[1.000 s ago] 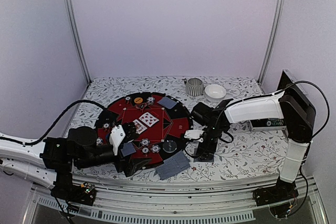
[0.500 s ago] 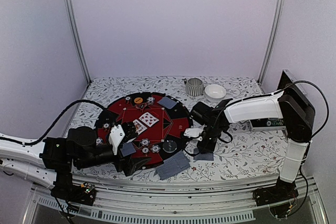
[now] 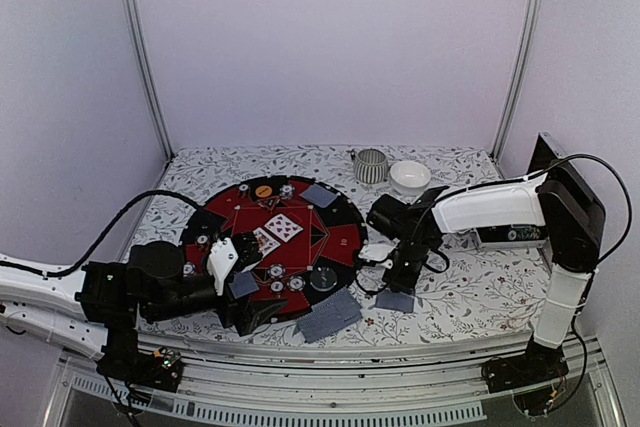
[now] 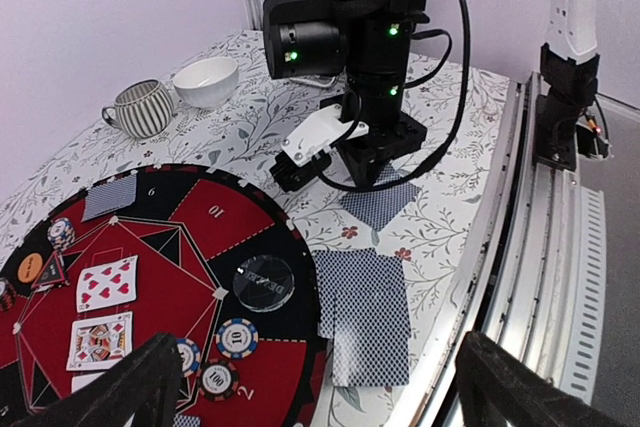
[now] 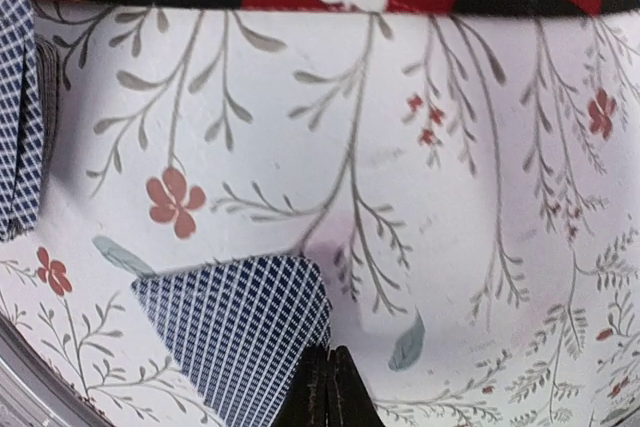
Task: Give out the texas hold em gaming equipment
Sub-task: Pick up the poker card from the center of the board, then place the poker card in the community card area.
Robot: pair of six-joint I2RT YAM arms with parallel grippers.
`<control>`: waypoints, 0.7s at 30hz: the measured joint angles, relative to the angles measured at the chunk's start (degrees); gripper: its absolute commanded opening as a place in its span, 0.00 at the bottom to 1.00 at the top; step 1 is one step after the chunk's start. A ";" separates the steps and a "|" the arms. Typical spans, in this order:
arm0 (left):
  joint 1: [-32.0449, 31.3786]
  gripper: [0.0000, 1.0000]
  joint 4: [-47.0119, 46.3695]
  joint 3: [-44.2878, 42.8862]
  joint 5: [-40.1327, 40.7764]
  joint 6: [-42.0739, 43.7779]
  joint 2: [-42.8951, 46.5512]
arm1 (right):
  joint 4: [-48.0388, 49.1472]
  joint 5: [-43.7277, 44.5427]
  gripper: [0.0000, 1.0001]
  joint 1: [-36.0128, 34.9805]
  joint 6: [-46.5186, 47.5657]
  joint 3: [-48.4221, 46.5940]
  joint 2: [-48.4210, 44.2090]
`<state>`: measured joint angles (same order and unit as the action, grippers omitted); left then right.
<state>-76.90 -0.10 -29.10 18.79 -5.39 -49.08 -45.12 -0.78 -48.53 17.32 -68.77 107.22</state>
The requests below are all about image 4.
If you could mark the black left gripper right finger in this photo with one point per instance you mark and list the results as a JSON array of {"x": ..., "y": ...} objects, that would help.
[{"x": 495, "y": 389}]

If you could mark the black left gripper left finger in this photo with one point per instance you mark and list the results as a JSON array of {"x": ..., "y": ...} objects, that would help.
[{"x": 141, "y": 389}]

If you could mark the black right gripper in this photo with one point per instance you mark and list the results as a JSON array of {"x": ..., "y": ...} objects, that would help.
[{"x": 365, "y": 157}]

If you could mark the blue playing card deck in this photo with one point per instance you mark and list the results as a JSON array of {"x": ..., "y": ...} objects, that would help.
[{"x": 377, "y": 209}]

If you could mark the king of diamonds card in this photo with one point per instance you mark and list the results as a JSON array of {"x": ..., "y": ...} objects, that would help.
[{"x": 99, "y": 343}]

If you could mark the diamonds number card face-up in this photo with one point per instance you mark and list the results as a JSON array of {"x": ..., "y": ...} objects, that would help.
[{"x": 90, "y": 382}]

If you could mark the hearts number card face-up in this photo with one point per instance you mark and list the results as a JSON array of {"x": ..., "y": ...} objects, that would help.
[{"x": 107, "y": 285}]

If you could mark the red black triangular card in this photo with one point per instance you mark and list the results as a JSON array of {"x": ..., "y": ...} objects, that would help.
[{"x": 54, "y": 274}]

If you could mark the orange big blind button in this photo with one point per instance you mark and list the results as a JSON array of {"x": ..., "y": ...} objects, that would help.
[{"x": 30, "y": 268}]

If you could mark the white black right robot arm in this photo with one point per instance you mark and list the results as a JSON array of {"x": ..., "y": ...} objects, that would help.
[{"x": 368, "y": 41}]

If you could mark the floral white table cloth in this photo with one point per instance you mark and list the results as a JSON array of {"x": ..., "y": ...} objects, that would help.
[{"x": 430, "y": 234}]

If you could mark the round red black poker mat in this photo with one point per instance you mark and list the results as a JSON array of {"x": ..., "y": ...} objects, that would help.
[{"x": 190, "y": 229}]

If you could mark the white ceramic bowl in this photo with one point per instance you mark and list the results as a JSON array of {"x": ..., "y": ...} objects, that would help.
[{"x": 207, "y": 83}]

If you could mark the striped grey ceramic mug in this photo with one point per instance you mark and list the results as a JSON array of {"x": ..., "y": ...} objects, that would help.
[{"x": 143, "y": 110}]

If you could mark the aluminium front rail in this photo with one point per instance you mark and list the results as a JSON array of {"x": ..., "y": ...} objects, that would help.
[{"x": 532, "y": 276}]

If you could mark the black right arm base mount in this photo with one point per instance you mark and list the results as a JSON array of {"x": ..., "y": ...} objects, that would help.
[{"x": 565, "y": 125}]

